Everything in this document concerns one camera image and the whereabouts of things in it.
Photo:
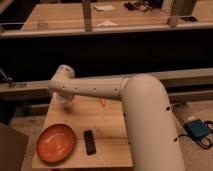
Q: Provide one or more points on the crumpled white paper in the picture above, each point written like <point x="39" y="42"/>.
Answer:
<point x="107" y="23"/>

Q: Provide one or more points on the metal clamp bracket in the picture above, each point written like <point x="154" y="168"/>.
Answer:
<point x="10" y="81"/>

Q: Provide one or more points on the metal post right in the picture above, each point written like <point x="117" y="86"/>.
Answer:
<point x="176" y="8"/>

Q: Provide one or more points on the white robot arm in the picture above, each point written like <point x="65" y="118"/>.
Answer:
<point x="150" y="124"/>

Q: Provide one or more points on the orange plate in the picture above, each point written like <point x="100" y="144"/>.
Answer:
<point x="55" y="143"/>

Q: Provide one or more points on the black tools pile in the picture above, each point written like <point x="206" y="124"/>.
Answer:
<point x="142" y="6"/>

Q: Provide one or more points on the clear plastic cup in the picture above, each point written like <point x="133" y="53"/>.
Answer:
<point x="42" y="25"/>

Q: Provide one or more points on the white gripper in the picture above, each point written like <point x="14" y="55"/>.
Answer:
<point x="64" y="100"/>

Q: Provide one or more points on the white paper sheet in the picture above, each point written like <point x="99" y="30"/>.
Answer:
<point x="104" y="7"/>

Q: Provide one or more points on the black remote control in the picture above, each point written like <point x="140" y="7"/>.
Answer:
<point x="89" y="142"/>

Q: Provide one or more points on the orange carrot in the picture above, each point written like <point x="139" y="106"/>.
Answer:
<point x="103" y="102"/>

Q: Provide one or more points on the metal post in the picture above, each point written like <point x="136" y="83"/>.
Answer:
<point x="87" y="15"/>
<point x="176" y="8"/>

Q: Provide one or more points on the blue electronics box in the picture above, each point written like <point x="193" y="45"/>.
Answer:
<point x="196" y="129"/>

